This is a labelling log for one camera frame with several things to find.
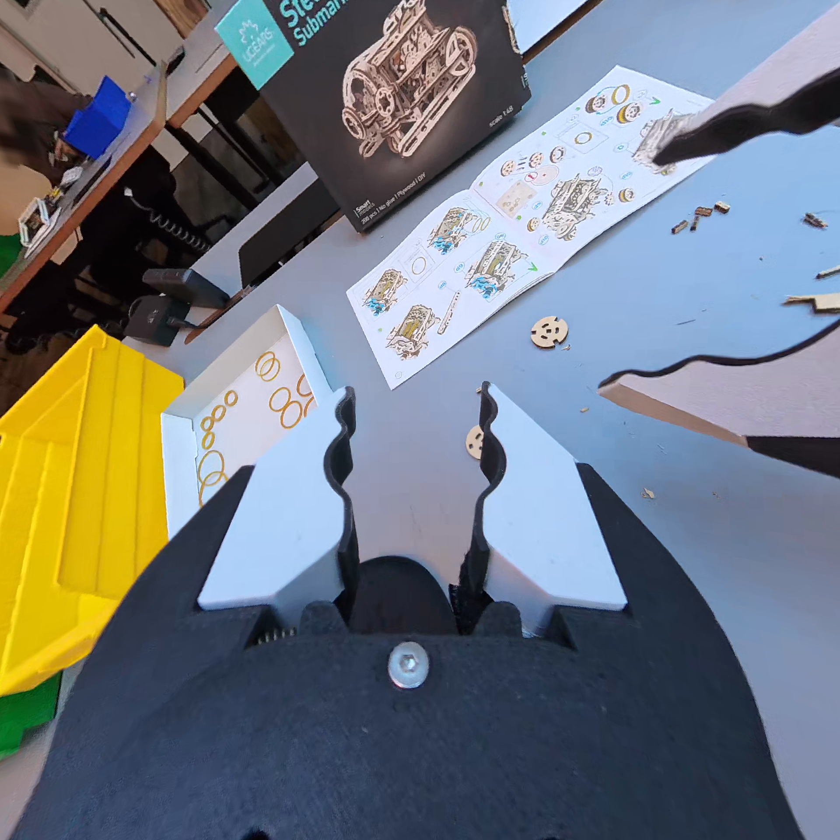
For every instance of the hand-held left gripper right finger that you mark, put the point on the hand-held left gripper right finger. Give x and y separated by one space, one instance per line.
551 525

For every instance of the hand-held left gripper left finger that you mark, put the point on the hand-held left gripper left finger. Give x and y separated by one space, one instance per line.
275 525

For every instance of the jagged wooden offcut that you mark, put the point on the jagged wooden offcut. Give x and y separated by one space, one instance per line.
820 303

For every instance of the small dark wooden pegs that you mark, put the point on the small dark wooden pegs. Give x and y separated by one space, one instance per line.
703 211

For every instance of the green plastic bin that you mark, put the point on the green plastic bin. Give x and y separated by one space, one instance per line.
26 715

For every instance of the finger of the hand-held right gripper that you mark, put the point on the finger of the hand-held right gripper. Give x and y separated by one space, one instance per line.
754 400
794 72

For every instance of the long background workbench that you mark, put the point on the long background workbench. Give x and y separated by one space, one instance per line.
105 170

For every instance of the printed instruction booklet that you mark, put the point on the printed instruction booklet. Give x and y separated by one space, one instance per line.
590 216

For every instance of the group of tan rubber bands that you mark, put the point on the group of tan rubber bands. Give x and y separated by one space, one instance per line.
257 367

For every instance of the black textured wrist rest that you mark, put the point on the black textured wrist rest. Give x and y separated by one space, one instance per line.
400 597

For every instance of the white cardboard tray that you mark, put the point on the white cardboard tray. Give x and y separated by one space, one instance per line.
180 459

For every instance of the blue plastic bin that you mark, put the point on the blue plastic bin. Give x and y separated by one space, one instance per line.
98 118

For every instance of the black power adapter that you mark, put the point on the black power adapter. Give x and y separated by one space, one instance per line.
187 289

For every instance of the adjoining grey desk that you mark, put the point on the adjoining grey desk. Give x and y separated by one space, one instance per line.
223 229

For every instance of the yellow plastic bin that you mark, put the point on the yellow plastic bin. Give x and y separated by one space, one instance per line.
79 492

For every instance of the black model kit box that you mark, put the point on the black model kit box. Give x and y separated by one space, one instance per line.
315 131

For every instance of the round wooden disc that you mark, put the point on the round wooden disc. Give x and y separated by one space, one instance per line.
474 441
539 338

